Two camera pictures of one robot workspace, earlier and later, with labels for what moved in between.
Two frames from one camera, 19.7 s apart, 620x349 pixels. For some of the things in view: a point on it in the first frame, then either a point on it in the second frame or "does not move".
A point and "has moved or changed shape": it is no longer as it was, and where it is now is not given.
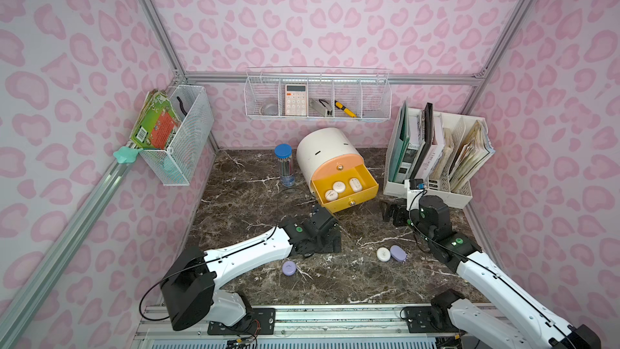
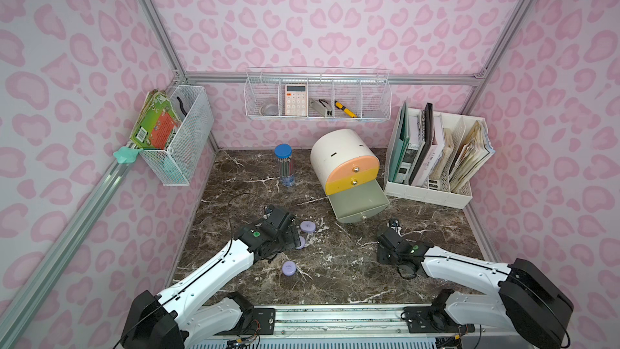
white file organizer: x=424 y=145 does not move
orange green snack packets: x=157 y=122 does not move
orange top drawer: x=337 y=164 to x=352 y=166
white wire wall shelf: x=318 y=92 does not move
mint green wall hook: x=126 y=155 does not move
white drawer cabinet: x=320 y=144 to x=344 y=159
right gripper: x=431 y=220 to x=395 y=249
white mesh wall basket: x=175 y=164 does not move
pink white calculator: x=295 y=99 does not move
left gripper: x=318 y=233 to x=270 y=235
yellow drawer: x=346 y=188 has moved or changed shape
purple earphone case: x=289 y=268 does not move
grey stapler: x=321 y=107 does not move
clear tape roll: x=271 y=109 does not move
